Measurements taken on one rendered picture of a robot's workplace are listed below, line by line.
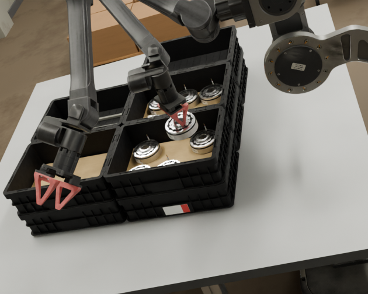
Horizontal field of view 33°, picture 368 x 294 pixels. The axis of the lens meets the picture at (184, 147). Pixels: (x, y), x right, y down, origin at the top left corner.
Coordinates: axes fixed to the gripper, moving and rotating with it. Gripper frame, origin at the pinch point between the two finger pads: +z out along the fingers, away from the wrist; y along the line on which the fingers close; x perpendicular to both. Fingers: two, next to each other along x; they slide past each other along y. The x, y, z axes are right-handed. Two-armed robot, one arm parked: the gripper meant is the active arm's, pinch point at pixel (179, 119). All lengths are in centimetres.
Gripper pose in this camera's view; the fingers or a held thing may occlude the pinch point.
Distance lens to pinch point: 195.8
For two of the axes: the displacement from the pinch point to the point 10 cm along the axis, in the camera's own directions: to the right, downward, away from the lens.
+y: 5.0, 4.1, -7.6
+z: 3.2, 7.3, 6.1
